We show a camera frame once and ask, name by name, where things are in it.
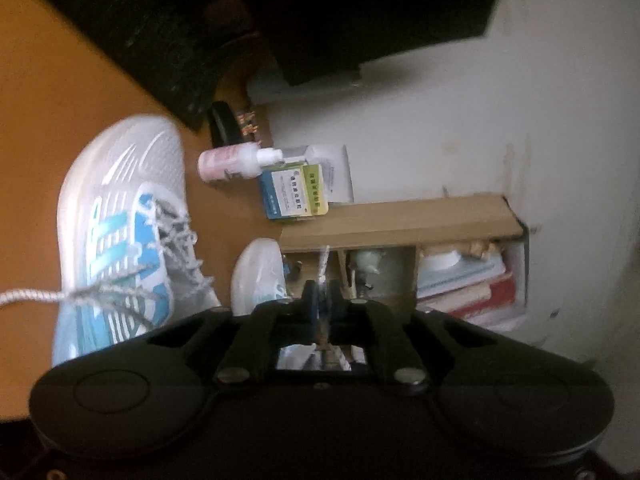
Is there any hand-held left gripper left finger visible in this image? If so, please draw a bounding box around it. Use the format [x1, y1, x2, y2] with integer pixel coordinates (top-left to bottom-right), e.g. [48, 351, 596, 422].
[145, 280, 320, 387]

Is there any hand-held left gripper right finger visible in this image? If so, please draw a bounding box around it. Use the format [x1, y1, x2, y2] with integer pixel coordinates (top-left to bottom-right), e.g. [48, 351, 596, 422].
[320, 280, 501, 392]

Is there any white and blue shoe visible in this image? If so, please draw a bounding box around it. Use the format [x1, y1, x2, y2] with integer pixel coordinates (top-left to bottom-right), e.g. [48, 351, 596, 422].
[52, 114, 223, 367]
[230, 237, 290, 319]

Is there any white shoelace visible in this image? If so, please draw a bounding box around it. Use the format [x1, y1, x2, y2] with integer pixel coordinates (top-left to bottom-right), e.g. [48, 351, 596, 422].
[0, 199, 351, 372]

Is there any pale green figurine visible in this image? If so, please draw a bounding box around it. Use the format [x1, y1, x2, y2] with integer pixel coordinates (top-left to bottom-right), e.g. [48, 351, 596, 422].
[349, 249, 386, 291]

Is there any wooden shelf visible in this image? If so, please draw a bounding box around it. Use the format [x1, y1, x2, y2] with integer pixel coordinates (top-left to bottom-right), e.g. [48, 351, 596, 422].
[279, 194, 531, 334]

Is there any green and blue medicine box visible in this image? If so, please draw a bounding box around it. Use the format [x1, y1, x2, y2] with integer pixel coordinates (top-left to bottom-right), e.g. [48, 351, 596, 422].
[257, 160, 330, 221]

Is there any stack of books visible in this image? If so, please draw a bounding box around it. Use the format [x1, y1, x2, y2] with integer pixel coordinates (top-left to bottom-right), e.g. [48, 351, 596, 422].
[415, 245, 519, 326]

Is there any white paper box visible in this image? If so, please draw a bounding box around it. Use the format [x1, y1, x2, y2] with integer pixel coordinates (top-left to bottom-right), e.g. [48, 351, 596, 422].
[280, 144, 355, 205]

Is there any white plastic bottle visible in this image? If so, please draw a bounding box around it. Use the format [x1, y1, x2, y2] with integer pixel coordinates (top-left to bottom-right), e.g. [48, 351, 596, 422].
[197, 142, 285, 183]

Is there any black computer mouse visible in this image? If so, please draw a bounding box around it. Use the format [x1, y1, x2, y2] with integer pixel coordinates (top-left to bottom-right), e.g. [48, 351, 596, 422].
[207, 101, 246, 150]

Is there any grey thermos bottle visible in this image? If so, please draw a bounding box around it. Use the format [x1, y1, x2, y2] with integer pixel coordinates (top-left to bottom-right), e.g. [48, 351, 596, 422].
[245, 67, 362, 107]

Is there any black computer monitor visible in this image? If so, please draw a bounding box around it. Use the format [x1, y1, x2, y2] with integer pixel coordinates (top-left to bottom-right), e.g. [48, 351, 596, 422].
[250, 0, 507, 87]

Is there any black keyboard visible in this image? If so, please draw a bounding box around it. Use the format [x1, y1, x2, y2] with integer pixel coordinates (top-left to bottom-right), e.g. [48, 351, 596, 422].
[27, 0, 261, 132]

